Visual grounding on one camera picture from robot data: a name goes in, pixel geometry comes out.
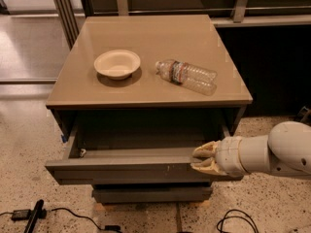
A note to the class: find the grey top drawer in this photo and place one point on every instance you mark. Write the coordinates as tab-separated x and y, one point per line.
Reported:
134	154

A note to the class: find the grey bottom drawer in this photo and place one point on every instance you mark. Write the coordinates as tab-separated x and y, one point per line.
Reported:
151	195

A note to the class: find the clear plastic water bottle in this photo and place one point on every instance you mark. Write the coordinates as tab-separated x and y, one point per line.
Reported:
189	76

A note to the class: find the beige paper bowl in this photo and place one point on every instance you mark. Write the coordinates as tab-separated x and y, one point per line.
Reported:
117	64

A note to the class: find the grey drawer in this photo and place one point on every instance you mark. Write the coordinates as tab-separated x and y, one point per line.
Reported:
151	195
134	154

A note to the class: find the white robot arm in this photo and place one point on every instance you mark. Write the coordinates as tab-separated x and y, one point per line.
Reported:
284	152

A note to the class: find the black bar device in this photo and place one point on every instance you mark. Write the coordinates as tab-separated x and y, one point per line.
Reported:
39	212

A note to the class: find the wooden base board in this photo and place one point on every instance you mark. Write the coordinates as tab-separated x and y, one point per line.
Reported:
147	205

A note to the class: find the black power adapter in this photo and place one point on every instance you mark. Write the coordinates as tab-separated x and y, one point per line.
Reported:
18	215

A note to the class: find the metal shelf rack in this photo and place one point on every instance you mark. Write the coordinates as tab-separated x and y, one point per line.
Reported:
226	13

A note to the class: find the grey drawer cabinet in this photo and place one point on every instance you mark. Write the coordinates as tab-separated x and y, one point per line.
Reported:
81	96

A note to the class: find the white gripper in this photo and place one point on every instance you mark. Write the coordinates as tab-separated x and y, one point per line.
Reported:
229	155

